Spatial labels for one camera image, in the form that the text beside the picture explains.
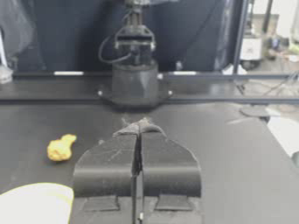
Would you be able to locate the yellow round plate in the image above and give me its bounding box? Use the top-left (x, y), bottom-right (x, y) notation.
top-left (0, 182), bottom-right (75, 224)

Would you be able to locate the toy fried chicken piece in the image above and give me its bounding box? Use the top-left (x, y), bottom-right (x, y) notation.
top-left (46, 133), bottom-right (79, 162)

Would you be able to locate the white label strip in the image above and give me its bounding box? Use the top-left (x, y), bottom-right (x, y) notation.
top-left (173, 70), bottom-right (198, 76)
top-left (53, 70), bottom-right (86, 76)

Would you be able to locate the white cart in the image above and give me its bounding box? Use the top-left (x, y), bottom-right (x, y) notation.
top-left (238, 34), bottom-right (265, 63)

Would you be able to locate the black backdrop curtain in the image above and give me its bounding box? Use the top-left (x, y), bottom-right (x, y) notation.
top-left (15, 0), bottom-right (240, 73)

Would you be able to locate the black metal frame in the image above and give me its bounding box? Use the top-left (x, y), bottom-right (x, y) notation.
top-left (0, 0), bottom-right (299, 106)

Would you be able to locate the black cable loop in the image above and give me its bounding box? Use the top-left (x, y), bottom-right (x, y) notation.
top-left (98, 34), bottom-right (133, 65)

